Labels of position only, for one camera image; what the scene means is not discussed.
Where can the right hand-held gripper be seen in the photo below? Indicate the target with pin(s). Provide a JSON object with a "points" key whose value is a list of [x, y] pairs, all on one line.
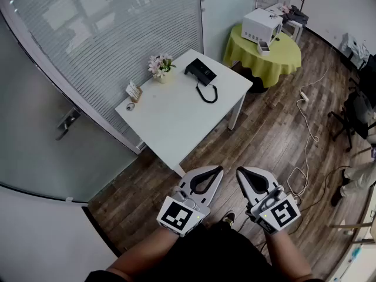
{"points": [[282, 213]]}

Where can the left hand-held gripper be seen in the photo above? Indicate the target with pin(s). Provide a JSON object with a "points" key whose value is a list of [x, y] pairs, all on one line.
{"points": [[179, 219]]}

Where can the black desk telephone base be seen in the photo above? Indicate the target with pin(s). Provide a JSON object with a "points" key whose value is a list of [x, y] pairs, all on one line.
{"points": [[204, 69]]}

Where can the person's left forearm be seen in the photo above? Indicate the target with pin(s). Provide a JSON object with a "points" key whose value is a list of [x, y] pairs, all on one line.
{"points": [[141, 254]]}

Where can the person's right forearm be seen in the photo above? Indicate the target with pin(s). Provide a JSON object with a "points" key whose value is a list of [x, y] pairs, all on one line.
{"points": [[289, 254]]}

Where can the white rectangular table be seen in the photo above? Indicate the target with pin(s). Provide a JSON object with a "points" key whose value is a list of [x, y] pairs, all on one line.
{"points": [[176, 113]]}

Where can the black office chair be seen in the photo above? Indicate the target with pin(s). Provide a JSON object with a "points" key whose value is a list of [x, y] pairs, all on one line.
{"points": [[354, 119]]}

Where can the person's dark shoe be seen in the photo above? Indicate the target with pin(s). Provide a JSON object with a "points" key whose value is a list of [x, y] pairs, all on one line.
{"points": [[229, 217]]}

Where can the person's black clothing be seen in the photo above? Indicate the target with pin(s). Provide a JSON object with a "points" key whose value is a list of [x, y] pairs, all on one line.
{"points": [[211, 254]]}

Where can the white power strip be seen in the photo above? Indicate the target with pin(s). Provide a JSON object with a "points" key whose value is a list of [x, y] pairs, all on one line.
{"points": [[304, 95]]}

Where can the small round gray dish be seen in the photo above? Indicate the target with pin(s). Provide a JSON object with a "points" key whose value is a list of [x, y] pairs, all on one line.
{"points": [[130, 106]]}

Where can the wooden card holder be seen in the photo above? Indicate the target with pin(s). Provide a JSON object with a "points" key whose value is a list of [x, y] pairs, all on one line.
{"points": [[134, 92]]}

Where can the pink flowers in cream pot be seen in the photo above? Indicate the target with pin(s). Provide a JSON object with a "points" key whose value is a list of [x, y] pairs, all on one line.
{"points": [[161, 67]]}

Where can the round table with green cloth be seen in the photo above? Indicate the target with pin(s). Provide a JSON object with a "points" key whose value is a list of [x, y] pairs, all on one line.
{"points": [[264, 59]]}

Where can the small white box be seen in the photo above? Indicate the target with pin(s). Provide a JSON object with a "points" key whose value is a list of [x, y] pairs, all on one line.
{"points": [[263, 47]]}

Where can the white microwave oven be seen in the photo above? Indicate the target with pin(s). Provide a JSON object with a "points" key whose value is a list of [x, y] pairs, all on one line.
{"points": [[258, 23]]}

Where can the white side table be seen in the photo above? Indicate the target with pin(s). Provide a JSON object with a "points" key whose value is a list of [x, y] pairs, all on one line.
{"points": [[295, 28]]}

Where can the white jacket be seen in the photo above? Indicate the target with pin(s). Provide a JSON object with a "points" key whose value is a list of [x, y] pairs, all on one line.
{"points": [[355, 50]]}

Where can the pile of dark clothes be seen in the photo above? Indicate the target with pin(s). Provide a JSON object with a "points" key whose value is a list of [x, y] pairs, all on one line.
{"points": [[296, 16]]}

